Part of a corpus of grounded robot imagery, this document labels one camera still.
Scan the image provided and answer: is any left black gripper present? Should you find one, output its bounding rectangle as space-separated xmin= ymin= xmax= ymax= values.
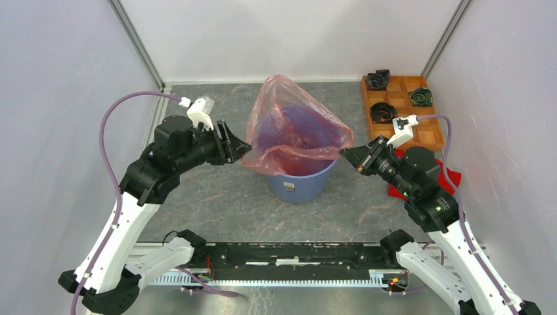
xmin=175 ymin=119 xmax=253 ymax=174

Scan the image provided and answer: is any black bag roll top left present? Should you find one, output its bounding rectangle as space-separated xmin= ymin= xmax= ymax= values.
xmin=365 ymin=69 xmax=391 ymax=91

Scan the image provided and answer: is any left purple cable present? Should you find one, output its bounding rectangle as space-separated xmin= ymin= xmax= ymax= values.
xmin=70 ymin=91 xmax=184 ymax=315

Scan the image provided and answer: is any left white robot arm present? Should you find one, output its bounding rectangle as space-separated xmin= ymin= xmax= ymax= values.
xmin=58 ymin=115 xmax=252 ymax=314

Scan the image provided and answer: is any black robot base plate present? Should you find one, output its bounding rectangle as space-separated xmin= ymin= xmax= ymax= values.
xmin=179 ymin=242 xmax=402 ymax=281

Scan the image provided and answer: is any red cloth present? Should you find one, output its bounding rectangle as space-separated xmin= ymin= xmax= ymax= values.
xmin=387 ymin=149 xmax=462 ymax=201

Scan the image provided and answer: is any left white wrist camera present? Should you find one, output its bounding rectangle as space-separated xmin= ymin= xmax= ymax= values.
xmin=179 ymin=96 xmax=215 ymax=131

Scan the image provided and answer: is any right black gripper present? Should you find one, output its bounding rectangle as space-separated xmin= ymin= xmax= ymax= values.
xmin=338 ymin=133 xmax=414 ymax=198

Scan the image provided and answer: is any dark green bag roll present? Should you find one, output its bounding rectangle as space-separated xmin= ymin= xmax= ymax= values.
xmin=409 ymin=87 xmax=434 ymax=107

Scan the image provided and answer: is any orange compartment tray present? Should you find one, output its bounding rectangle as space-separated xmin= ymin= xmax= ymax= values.
xmin=361 ymin=75 xmax=445 ymax=152

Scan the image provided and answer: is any black bag roll middle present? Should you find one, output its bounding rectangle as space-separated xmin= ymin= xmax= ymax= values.
xmin=370 ymin=102 xmax=398 ymax=124

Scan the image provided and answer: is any slotted cable duct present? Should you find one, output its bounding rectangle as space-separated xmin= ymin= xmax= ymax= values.
xmin=150 ymin=269 xmax=388 ymax=289

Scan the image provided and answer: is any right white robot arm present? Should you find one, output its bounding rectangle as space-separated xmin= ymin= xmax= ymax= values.
xmin=340 ymin=136 xmax=541 ymax=314

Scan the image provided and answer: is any black bag roll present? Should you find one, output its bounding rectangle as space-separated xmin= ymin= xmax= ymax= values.
xmin=370 ymin=102 xmax=398 ymax=124
xmin=365 ymin=69 xmax=391 ymax=91

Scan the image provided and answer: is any red translucent trash bag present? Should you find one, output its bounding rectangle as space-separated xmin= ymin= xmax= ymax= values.
xmin=241 ymin=75 xmax=354 ymax=176

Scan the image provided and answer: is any blue plastic trash bin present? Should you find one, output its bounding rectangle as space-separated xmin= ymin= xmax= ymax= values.
xmin=256 ymin=104 xmax=338 ymax=204

